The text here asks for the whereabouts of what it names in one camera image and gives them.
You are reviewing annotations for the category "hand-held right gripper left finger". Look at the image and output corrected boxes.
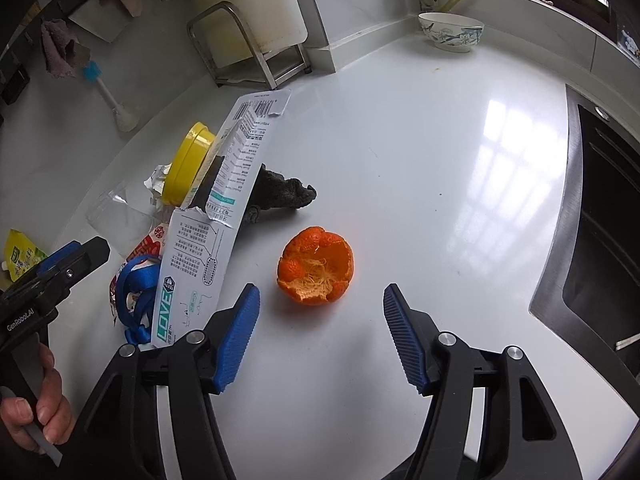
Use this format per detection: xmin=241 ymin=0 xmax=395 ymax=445
xmin=70 ymin=283 xmax=261 ymax=480

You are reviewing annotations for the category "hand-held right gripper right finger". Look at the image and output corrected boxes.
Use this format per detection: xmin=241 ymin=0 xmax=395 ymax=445
xmin=383 ymin=283 xmax=586 ymax=480

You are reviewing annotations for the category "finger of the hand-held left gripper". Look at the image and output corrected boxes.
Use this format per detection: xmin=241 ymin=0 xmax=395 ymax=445
xmin=35 ymin=241 xmax=82 ymax=277
xmin=47 ymin=236 xmax=111 ymax=292

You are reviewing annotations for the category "blue lanyard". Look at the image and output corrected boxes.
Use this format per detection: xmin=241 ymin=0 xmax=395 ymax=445
xmin=116 ymin=255 xmax=162 ymax=346

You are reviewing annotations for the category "red white snack wrapper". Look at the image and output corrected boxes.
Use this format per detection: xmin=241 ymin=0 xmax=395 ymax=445
xmin=109 ymin=224 xmax=168 ymax=331

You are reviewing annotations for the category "white torn cardboard package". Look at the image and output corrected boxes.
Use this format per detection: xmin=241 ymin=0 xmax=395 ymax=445
xmin=150 ymin=89 xmax=292 ymax=351

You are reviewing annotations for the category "orange peel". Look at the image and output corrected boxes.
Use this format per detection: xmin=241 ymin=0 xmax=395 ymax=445
xmin=277 ymin=226 xmax=355 ymax=307

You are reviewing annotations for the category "yellow plastic cup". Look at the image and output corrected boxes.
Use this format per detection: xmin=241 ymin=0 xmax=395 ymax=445
xmin=161 ymin=121 xmax=221 ymax=207

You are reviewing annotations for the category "person's left hand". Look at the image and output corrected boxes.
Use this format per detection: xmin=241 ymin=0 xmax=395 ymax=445
xmin=0 ymin=346 xmax=77 ymax=454

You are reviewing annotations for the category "green carton box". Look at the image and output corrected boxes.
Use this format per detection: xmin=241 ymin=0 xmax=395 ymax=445
xmin=4 ymin=229 xmax=49 ymax=283

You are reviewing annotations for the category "clear plastic cup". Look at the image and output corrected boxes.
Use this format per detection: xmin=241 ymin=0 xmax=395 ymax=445
xmin=85 ymin=182 xmax=156 ymax=256

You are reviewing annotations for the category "crumpled white paper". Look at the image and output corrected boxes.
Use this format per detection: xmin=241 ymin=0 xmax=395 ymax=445
xmin=143 ymin=164 xmax=173 ymax=206

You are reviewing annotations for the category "dark grey cloth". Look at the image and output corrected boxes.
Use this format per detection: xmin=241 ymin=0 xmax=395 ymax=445
xmin=243 ymin=162 xmax=317 ymax=223

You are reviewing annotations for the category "blue white bottle brush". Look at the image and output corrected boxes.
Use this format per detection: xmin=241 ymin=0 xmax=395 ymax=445
xmin=82 ymin=60 xmax=140 ymax=133

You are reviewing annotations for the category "purple cloth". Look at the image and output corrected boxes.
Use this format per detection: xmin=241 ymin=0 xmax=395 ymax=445
xmin=40 ymin=19 xmax=91 ymax=80

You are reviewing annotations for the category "black sink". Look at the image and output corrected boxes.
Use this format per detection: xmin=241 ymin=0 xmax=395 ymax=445
xmin=529 ymin=85 xmax=640 ymax=356

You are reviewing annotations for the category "steel cleaver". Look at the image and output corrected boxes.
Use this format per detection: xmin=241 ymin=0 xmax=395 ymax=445
xmin=67 ymin=0 xmax=133 ymax=43

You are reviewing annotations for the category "steel rack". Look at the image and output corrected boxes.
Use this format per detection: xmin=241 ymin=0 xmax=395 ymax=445
xmin=186 ymin=1 xmax=312 ymax=91

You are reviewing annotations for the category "white patterned bowl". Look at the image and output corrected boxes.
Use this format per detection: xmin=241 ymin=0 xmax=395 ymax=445
xmin=418 ymin=11 xmax=485 ymax=53

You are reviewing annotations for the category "white cutting board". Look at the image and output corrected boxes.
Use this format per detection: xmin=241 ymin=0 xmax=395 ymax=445
xmin=187 ymin=0 xmax=308 ymax=61

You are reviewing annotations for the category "printed mug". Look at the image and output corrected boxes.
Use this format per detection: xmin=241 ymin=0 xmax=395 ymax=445
xmin=617 ymin=25 xmax=640 ymax=66

